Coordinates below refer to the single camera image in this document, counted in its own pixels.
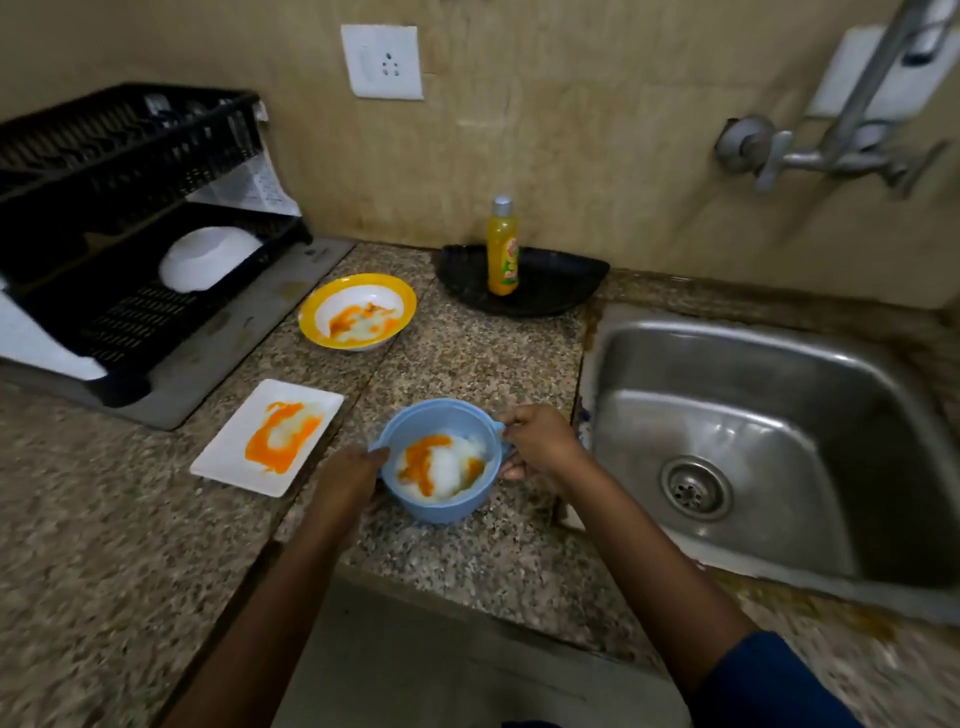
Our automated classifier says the person's left hand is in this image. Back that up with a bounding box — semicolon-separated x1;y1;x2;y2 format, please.
311;444;391;527

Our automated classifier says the white switch plate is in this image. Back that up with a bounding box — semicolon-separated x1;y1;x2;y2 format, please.
806;22;960;121

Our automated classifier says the black leaf-shaped tray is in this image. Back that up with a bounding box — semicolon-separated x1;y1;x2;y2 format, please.
433;243;611;319

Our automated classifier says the white power socket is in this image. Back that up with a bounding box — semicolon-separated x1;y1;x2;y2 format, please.
340;23;425;102

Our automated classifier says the white scalloped bowl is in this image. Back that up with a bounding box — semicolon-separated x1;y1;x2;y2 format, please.
158;226;264;294

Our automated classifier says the blue plastic bowl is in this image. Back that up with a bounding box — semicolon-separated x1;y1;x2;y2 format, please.
368;398;515;526

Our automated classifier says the person's right hand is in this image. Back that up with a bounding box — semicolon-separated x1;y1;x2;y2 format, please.
494;404;595;497

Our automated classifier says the grey drying mat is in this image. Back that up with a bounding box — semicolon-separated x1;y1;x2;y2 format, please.
0;236;357;433

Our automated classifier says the yellow dish soap bottle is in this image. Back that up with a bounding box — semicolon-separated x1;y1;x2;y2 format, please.
485;196;520;298

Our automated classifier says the person's right forearm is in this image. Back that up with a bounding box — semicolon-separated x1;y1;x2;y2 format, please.
562;464;864;728

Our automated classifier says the white rectangular plate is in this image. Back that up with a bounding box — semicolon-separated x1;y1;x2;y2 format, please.
188;378;346;499

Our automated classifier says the stainless steel sink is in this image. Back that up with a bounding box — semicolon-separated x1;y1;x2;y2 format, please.
562;302;960;628

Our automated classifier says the steel wall faucet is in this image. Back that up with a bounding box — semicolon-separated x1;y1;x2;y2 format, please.
713;0;960;200

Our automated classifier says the black dish drying rack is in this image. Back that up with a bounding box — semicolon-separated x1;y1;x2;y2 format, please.
0;82;314;409

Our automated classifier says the steel sink drain strainer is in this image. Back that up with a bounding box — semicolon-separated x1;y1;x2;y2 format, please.
659;455;734;523

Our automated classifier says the yellow rimmed plate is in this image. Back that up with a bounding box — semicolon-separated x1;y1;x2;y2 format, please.
297;272;418;352

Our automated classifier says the person's left forearm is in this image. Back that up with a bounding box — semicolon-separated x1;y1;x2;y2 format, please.
161;509;361;728

